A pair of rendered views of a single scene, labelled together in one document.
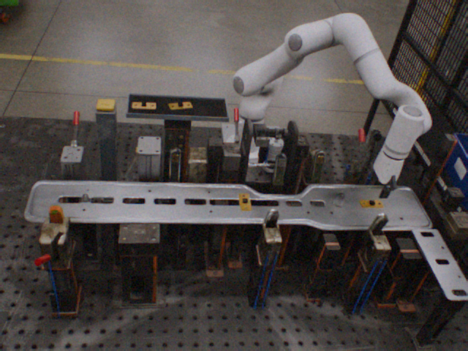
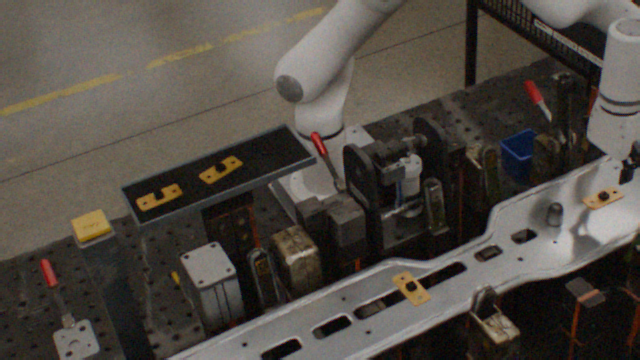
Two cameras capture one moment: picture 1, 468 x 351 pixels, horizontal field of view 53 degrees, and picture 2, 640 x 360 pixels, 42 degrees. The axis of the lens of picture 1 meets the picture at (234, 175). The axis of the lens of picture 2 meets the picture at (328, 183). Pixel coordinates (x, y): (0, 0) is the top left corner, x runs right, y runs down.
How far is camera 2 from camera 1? 0.35 m
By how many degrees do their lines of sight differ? 9
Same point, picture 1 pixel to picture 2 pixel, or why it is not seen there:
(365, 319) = not seen: outside the picture
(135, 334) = not seen: outside the picture
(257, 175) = (396, 230)
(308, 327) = not seen: outside the picture
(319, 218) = (543, 260)
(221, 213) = (387, 328)
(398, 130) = (622, 67)
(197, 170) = (306, 270)
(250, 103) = (315, 110)
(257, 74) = (319, 59)
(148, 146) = (208, 267)
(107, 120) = (105, 251)
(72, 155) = (76, 344)
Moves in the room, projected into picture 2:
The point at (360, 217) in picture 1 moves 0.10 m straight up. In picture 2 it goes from (602, 228) to (609, 190)
